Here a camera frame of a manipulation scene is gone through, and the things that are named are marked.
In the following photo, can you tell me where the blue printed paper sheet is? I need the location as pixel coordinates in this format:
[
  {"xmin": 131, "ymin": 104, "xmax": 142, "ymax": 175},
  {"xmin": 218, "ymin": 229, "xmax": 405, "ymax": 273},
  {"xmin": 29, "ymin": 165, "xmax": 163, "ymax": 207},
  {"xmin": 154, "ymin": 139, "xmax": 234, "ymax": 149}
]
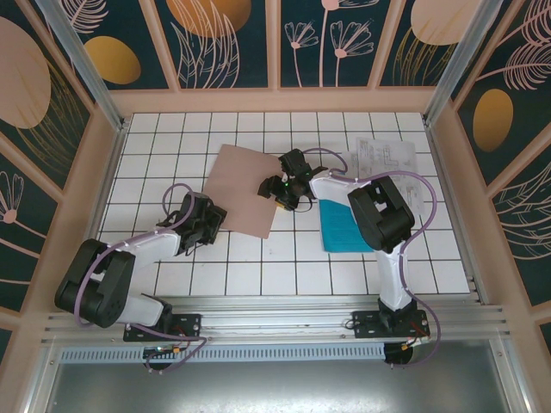
[{"xmin": 318, "ymin": 198, "xmax": 375, "ymax": 254}]

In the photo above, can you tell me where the white sheet with L-shaped drawing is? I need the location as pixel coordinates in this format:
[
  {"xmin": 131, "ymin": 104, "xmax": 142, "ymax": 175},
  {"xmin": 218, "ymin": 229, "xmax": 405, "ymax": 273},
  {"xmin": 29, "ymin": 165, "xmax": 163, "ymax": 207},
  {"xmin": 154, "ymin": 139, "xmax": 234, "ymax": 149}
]
[{"xmin": 355, "ymin": 137, "xmax": 427, "ymax": 219}]

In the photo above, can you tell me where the grey sheet metal panel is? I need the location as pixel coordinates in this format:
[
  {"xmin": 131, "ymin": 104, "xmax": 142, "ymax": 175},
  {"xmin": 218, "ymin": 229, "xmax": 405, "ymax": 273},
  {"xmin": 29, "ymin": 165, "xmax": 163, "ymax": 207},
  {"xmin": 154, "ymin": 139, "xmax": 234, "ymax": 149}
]
[{"xmin": 25, "ymin": 339, "xmax": 530, "ymax": 413}]

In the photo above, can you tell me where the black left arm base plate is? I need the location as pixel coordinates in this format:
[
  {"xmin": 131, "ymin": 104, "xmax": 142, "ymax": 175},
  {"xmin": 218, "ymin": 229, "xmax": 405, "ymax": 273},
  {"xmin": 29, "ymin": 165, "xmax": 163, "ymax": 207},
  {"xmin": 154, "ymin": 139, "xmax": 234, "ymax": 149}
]
[{"xmin": 123, "ymin": 313, "xmax": 202, "ymax": 343}]

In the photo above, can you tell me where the aluminium mounting rail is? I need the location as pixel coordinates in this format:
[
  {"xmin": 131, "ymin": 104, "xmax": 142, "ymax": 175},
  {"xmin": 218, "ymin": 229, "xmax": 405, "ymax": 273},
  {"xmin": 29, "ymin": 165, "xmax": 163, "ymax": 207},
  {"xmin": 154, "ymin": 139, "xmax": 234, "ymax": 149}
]
[{"xmin": 40, "ymin": 294, "xmax": 511, "ymax": 345}]

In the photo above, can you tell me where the grey slotted cable duct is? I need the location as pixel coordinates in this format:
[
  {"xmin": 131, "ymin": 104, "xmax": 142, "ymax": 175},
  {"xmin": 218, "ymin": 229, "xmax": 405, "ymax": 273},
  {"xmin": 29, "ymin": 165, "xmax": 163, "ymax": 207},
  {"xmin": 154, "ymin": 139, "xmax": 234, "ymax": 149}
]
[{"xmin": 59, "ymin": 346, "xmax": 387, "ymax": 363}]

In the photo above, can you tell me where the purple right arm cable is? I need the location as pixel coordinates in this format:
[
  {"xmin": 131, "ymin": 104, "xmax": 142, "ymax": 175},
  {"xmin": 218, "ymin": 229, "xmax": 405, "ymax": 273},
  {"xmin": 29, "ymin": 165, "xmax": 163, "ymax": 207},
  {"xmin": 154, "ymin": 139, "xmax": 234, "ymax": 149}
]
[{"xmin": 300, "ymin": 147, "xmax": 444, "ymax": 371}]

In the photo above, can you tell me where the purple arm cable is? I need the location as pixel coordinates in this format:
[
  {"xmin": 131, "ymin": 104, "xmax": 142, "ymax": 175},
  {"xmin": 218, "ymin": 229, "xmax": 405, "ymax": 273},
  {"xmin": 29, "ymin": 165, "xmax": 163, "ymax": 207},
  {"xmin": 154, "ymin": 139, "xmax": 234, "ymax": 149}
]
[
  {"xmin": 72, "ymin": 182, "xmax": 212, "ymax": 375},
  {"xmin": 300, "ymin": 147, "xmax": 444, "ymax": 371}
]

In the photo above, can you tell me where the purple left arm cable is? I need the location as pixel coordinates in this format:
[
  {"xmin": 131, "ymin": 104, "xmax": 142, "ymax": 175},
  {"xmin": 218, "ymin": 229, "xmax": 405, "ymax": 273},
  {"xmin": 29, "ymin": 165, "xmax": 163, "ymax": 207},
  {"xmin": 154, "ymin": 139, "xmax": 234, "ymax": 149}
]
[{"xmin": 72, "ymin": 182, "xmax": 212, "ymax": 375}]

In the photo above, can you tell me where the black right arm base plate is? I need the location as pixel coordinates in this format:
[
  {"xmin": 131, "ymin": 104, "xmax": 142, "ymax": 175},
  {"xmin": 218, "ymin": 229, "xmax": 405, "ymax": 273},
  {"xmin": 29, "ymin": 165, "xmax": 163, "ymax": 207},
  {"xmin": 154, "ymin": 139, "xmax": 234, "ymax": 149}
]
[{"xmin": 352, "ymin": 310, "xmax": 430, "ymax": 341}]

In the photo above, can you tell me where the aluminium frame post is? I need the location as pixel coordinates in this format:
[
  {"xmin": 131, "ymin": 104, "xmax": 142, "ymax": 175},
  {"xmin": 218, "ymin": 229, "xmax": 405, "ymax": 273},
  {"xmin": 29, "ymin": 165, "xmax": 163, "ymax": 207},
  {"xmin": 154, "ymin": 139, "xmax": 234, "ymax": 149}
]
[
  {"xmin": 423, "ymin": 0, "xmax": 505, "ymax": 126},
  {"xmin": 36, "ymin": 0, "xmax": 129, "ymax": 133}
]

